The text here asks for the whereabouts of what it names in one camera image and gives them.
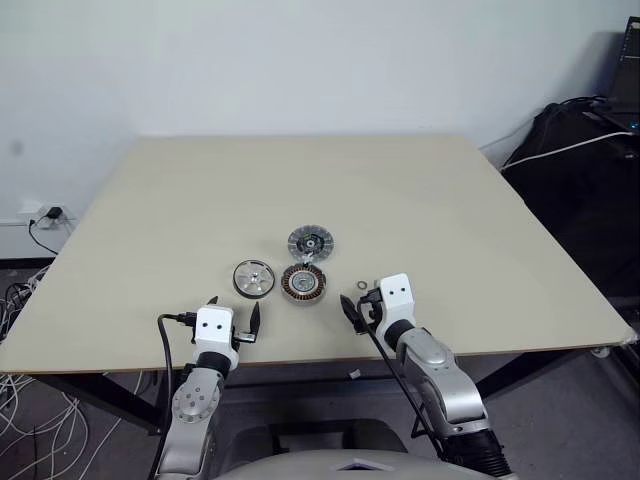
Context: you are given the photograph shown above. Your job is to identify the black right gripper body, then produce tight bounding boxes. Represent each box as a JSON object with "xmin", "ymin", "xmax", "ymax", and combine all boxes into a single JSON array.
[{"xmin": 355, "ymin": 299, "xmax": 382, "ymax": 335}]

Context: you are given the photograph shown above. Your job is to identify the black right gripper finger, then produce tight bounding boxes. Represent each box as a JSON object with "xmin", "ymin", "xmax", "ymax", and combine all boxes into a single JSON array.
[{"xmin": 340, "ymin": 294, "xmax": 363, "ymax": 333}]

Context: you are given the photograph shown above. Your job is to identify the silver spoked motor rotor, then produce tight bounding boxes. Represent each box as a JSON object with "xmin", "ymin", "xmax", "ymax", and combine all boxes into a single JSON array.
[{"xmin": 232, "ymin": 259, "xmax": 277, "ymax": 300}]

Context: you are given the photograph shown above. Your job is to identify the copper wound motor stator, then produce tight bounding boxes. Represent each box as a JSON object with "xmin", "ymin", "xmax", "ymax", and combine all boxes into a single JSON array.
[{"xmin": 280, "ymin": 263, "xmax": 325, "ymax": 305}]

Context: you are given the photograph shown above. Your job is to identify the dark rounded base shape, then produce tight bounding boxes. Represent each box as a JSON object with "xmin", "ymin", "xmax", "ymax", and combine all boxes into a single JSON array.
[{"xmin": 239, "ymin": 418, "xmax": 409, "ymax": 451}]

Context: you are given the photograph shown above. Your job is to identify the grey robot torso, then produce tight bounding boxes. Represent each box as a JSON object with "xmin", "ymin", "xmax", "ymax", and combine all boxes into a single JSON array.
[{"xmin": 209, "ymin": 438, "xmax": 451, "ymax": 480}]

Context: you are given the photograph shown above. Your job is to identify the black bag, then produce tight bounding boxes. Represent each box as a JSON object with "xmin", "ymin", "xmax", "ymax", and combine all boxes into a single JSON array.
[{"xmin": 499, "ymin": 97, "xmax": 640, "ymax": 311}]

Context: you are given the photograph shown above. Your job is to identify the black laptop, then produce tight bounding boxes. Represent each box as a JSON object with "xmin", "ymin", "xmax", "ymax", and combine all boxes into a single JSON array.
[{"xmin": 602, "ymin": 14, "xmax": 640, "ymax": 136}]

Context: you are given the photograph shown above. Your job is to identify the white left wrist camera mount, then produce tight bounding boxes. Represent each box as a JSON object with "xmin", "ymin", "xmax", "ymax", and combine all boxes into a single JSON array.
[{"xmin": 193, "ymin": 305, "xmax": 241, "ymax": 370}]

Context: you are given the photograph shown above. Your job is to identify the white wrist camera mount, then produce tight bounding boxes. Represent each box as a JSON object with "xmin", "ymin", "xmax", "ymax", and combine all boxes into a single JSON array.
[
  {"xmin": 193, "ymin": 305, "xmax": 241, "ymax": 370},
  {"xmin": 373, "ymin": 272, "xmax": 417, "ymax": 351}
]

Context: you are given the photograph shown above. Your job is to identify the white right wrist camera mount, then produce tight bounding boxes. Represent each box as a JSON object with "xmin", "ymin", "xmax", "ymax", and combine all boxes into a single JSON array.
[{"xmin": 373, "ymin": 272, "xmax": 417, "ymax": 351}]

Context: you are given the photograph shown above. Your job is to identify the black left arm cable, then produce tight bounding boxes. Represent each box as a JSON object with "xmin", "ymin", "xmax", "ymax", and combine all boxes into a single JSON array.
[{"xmin": 149, "ymin": 310, "xmax": 199, "ymax": 480}]

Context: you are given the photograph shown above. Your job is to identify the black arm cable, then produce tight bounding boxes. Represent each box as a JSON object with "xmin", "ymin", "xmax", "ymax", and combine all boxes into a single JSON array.
[
  {"xmin": 149, "ymin": 310, "xmax": 199, "ymax": 480},
  {"xmin": 357, "ymin": 289, "xmax": 454, "ymax": 461}
]

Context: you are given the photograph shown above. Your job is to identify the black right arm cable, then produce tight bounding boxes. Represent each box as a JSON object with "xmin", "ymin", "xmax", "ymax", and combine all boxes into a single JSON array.
[{"xmin": 357, "ymin": 289, "xmax": 454, "ymax": 461}]

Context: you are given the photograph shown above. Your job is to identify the black metal table frame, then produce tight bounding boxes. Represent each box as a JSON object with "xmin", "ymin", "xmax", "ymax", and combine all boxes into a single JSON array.
[{"xmin": 37, "ymin": 344, "xmax": 640, "ymax": 436}]

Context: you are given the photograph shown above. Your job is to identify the white wall outlet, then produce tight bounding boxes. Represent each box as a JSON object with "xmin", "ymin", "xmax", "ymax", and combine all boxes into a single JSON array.
[{"xmin": 29, "ymin": 203, "xmax": 76, "ymax": 231}]

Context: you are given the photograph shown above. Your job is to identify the black adapter cord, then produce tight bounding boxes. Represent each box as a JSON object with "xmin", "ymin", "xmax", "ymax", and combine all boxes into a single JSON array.
[{"xmin": 27, "ymin": 214, "xmax": 59, "ymax": 256}]

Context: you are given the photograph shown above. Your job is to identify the black floor cords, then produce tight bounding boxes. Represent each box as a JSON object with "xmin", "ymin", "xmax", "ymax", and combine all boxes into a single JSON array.
[{"xmin": 0, "ymin": 279, "xmax": 34, "ymax": 344}]

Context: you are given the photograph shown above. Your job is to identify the white floor cable tangle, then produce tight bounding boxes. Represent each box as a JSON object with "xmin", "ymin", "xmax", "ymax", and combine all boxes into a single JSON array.
[{"xmin": 0, "ymin": 264, "xmax": 121, "ymax": 480}]

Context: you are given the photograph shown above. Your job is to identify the white cable over bag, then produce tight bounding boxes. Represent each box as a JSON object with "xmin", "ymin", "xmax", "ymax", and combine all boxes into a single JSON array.
[{"xmin": 502, "ymin": 130, "xmax": 632, "ymax": 169}]

